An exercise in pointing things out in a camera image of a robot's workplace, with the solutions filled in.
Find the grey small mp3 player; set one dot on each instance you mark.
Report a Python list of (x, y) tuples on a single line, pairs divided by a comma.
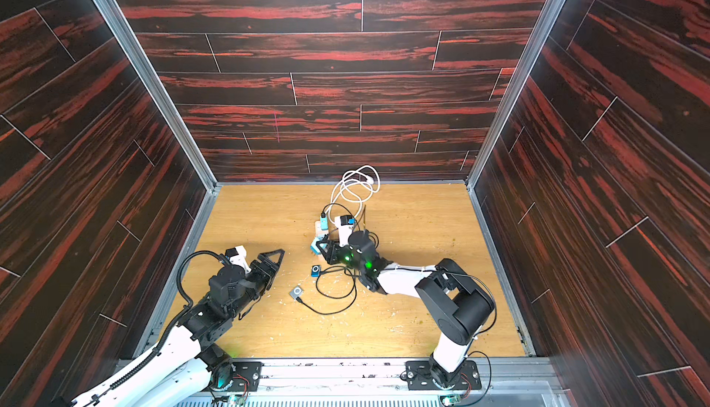
[(296, 293)]

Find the aluminium left floor rail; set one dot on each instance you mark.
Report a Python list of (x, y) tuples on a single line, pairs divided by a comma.
[(159, 316)]

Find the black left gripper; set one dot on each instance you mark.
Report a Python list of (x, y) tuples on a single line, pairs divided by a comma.
[(266, 265)]

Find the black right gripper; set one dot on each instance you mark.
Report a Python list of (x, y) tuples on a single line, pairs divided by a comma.
[(331, 251)]

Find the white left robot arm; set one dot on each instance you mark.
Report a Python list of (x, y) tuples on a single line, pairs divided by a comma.
[(181, 363)]

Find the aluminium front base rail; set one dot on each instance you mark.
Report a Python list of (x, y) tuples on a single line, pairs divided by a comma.
[(496, 381)]

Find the aluminium left corner post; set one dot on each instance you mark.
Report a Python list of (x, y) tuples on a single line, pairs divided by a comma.
[(130, 45)]

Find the aluminium right floor rail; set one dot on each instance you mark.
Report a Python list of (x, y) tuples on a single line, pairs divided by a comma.
[(509, 315)]

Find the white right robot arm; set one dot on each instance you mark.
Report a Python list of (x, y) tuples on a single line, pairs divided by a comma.
[(459, 305)]

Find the aluminium floor rail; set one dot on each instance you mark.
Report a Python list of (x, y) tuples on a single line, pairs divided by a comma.
[(509, 315), (159, 316)]

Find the aluminium right corner post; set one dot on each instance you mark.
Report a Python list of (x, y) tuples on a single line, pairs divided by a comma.
[(543, 27)]

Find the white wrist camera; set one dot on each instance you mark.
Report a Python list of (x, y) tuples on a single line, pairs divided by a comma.
[(238, 257), (345, 226)]

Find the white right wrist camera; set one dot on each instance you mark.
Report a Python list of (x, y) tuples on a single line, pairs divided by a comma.
[(345, 226)]

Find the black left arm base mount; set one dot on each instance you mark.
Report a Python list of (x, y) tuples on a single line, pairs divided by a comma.
[(229, 374)]

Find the white power strip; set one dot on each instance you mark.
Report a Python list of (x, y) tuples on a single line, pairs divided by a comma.
[(320, 234)]

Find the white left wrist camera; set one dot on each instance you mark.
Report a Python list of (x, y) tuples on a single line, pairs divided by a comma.
[(238, 257)]

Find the aluminium corner post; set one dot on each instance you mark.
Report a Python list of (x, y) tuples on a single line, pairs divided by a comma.
[(543, 27), (130, 45)]

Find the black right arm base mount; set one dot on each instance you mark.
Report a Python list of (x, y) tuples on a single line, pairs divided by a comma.
[(426, 375)]

